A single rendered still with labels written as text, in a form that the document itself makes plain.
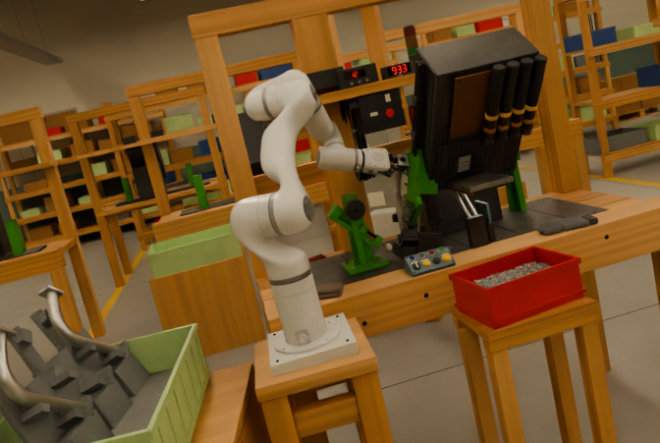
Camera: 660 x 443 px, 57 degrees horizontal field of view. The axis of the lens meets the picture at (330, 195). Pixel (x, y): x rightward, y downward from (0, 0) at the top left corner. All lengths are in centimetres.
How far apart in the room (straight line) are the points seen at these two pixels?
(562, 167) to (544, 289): 112
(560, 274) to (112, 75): 1107
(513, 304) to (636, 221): 71
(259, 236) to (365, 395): 50
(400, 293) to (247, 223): 61
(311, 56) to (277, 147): 84
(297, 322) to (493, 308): 54
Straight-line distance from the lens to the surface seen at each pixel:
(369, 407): 168
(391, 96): 243
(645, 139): 769
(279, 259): 162
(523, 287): 179
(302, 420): 169
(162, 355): 193
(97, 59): 1240
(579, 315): 188
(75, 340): 179
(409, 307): 201
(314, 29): 249
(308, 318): 167
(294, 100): 177
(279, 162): 167
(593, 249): 226
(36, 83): 1261
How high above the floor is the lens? 151
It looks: 9 degrees down
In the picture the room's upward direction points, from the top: 13 degrees counter-clockwise
